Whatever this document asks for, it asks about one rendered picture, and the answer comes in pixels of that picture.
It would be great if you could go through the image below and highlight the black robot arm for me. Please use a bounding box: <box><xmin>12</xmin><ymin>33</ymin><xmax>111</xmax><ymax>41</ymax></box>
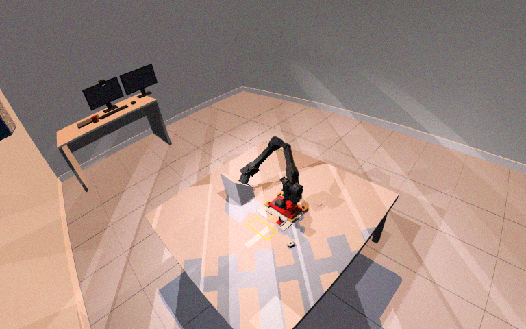
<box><xmin>238</xmin><ymin>136</ymin><xmax>303</xmax><ymax>205</ymax></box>

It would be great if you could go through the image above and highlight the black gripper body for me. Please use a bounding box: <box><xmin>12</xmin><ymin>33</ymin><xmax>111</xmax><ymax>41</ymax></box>
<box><xmin>275</xmin><ymin>189</ymin><xmax>292</xmax><ymax>208</ymax></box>

